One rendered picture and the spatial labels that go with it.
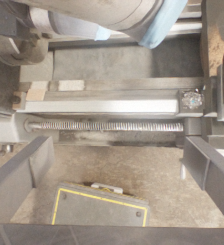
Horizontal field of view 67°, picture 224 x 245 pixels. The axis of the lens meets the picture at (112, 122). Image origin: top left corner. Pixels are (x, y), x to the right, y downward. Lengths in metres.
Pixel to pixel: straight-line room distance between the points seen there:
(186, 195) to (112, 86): 1.20
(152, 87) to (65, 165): 1.21
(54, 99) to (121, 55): 0.42
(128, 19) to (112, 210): 1.26
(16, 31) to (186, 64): 0.76
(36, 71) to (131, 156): 1.02
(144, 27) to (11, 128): 0.85
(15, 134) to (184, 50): 0.95
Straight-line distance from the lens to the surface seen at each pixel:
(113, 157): 1.60
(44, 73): 1.08
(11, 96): 0.89
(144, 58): 0.96
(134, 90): 0.78
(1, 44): 0.64
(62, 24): 0.41
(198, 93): 0.77
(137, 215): 1.35
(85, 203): 1.38
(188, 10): 0.93
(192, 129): 0.81
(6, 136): 1.02
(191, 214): 1.74
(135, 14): 0.19
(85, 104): 0.79
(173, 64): 0.96
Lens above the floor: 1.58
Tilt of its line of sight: 79 degrees down
